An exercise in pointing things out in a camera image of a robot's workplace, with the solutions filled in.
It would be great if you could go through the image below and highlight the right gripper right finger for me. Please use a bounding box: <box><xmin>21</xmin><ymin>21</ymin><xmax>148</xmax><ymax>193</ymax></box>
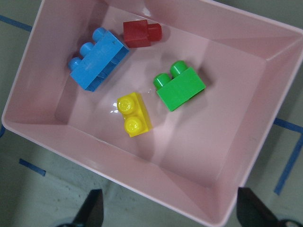
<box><xmin>236</xmin><ymin>187</ymin><xmax>278</xmax><ymax>227</ymax></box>

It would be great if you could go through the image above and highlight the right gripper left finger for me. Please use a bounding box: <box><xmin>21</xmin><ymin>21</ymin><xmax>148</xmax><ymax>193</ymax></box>
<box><xmin>72</xmin><ymin>189</ymin><xmax>104</xmax><ymax>227</ymax></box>

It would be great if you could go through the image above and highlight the yellow toy block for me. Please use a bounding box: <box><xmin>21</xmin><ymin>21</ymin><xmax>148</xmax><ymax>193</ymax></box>
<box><xmin>117</xmin><ymin>92</ymin><xmax>152</xmax><ymax>137</ymax></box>

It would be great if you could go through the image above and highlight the green toy block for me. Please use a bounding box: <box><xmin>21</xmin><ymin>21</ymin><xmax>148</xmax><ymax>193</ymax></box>
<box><xmin>153</xmin><ymin>61</ymin><xmax>206</xmax><ymax>112</ymax></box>

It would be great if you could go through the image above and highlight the blue toy block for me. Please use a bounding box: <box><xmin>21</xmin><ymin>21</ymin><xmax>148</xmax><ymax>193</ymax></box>
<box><xmin>68</xmin><ymin>27</ymin><xmax>129</xmax><ymax>92</ymax></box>

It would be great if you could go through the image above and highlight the red toy block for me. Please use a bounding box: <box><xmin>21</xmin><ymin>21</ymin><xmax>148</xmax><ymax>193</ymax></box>
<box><xmin>123</xmin><ymin>20</ymin><xmax>162</xmax><ymax>48</ymax></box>

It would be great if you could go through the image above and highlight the pink plastic box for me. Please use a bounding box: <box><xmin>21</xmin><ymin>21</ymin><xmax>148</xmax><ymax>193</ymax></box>
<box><xmin>2</xmin><ymin>0</ymin><xmax>303</xmax><ymax>227</ymax></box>

